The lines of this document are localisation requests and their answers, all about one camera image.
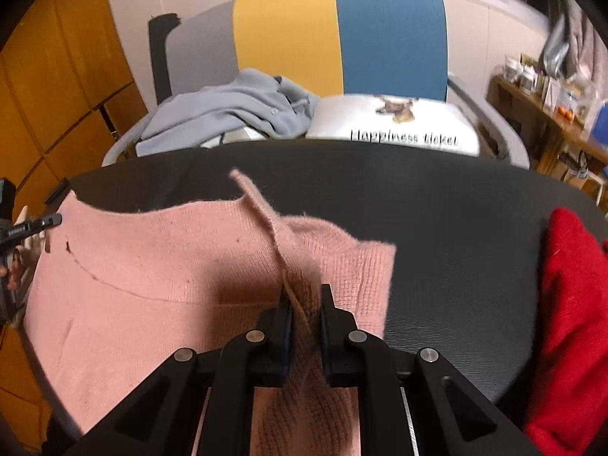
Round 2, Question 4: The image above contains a pink knitted sweater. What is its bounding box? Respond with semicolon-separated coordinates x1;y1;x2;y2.
25;171;396;455

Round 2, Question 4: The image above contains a light blue grey garment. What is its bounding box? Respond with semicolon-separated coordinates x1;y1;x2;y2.
135;68;320;157

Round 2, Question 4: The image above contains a red garment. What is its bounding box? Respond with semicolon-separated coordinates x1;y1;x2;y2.
524;208;607;455

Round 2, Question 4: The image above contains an orange wooden wardrobe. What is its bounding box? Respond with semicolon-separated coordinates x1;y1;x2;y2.
0;0;150;452

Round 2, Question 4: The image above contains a white printed pillow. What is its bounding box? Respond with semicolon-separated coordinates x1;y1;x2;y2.
306;94;480;158

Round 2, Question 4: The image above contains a cluttered wooden shelf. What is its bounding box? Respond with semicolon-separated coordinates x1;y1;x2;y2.
488;68;607;209

